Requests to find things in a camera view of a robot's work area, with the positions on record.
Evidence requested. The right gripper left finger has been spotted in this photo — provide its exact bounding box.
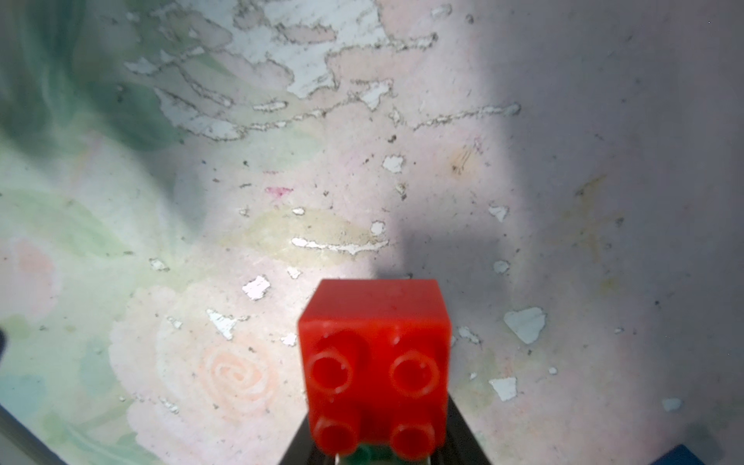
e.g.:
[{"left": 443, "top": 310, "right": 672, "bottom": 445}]
[{"left": 278, "top": 417, "right": 337, "bottom": 465}]

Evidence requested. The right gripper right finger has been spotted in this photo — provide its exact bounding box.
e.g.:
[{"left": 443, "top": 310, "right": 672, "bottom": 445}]
[{"left": 429, "top": 395, "right": 491, "bottom": 465}]

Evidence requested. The green lego brick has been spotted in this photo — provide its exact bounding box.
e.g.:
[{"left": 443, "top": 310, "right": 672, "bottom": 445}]
[{"left": 335, "top": 445, "right": 430, "bottom": 465}]

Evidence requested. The red lego brick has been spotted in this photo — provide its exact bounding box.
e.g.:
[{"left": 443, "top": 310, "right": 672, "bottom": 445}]
[{"left": 298, "top": 279, "right": 453, "bottom": 461}]

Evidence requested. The blue lego brick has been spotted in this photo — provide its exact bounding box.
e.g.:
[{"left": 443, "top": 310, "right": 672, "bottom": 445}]
[{"left": 651, "top": 445, "right": 704, "bottom": 465}]

